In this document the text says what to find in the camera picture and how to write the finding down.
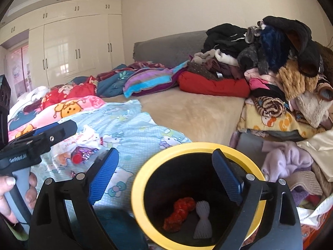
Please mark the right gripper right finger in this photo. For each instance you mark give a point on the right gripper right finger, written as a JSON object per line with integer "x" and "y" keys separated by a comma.
{"x": 279, "y": 227}

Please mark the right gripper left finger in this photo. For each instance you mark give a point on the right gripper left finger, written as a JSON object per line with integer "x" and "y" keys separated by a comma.
{"x": 50, "y": 226}

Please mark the purple foil candy wrapper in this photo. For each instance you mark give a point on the purple foil candy wrapper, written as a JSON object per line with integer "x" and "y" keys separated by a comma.
{"x": 86, "y": 152}

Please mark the white printed plastic bag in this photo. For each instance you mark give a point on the white printed plastic bag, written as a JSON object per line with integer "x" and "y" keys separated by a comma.
{"x": 61, "y": 152}

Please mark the red plastic bottle cap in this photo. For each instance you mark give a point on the red plastic bottle cap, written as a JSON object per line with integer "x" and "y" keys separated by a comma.
{"x": 76, "y": 158}

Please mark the person's left hand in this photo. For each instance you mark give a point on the person's left hand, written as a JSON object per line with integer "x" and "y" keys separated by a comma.
{"x": 7, "y": 184}

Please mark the pink cartoon bear blanket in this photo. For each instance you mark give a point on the pink cartoon bear blanket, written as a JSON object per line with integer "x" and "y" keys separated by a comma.
{"x": 57, "y": 112}

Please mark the lilac fleece garment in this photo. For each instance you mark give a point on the lilac fleece garment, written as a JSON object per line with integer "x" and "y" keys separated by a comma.
{"x": 282, "y": 159}

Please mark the white foam net sleeve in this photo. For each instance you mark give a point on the white foam net sleeve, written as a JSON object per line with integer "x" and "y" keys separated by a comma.
{"x": 203, "y": 229}

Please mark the red floral blanket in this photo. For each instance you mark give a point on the red floral blanket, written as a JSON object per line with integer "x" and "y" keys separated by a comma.
{"x": 64, "y": 92}

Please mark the cream satin curtain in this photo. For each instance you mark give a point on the cream satin curtain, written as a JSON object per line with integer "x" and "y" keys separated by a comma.
{"x": 320, "y": 148}

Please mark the red crumpled wrapper in bin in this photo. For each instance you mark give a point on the red crumpled wrapper in bin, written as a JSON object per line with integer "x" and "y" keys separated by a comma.
{"x": 181, "y": 210}

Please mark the black bin with yellow rim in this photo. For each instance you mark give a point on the black bin with yellow rim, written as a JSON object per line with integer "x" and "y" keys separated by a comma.
{"x": 179, "y": 172}

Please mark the light blue Hello Kitty blanket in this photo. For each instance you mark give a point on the light blue Hello Kitty blanket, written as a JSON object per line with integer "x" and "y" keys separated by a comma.
{"x": 122, "y": 126}

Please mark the yellow cartoon blanket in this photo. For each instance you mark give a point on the yellow cartoon blanket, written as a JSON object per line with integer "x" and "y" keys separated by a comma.
{"x": 250, "y": 119}

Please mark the dark blue leaf blanket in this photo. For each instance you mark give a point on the dark blue leaf blanket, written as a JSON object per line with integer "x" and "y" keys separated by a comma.
{"x": 109, "y": 84}

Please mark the beige bed sheet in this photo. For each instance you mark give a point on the beige bed sheet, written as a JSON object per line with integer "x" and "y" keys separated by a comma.
{"x": 201, "y": 118}

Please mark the white glossy wardrobe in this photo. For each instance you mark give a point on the white glossy wardrobe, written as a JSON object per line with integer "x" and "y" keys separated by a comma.
{"x": 70, "y": 39}

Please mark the purple striped blanket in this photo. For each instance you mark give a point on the purple striped blanket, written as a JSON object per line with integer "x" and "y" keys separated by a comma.
{"x": 151, "y": 80}

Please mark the pile of mixed clothes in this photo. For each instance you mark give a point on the pile of mixed clothes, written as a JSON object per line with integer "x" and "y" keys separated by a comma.
{"x": 287, "y": 71}

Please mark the red folded cushion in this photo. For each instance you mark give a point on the red folded cushion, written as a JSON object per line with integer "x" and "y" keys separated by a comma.
{"x": 197, "y": 84}

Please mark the grey padded headboard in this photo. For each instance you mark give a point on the grey padded headboard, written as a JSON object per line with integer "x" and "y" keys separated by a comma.
{"x": 170, "y": 50}

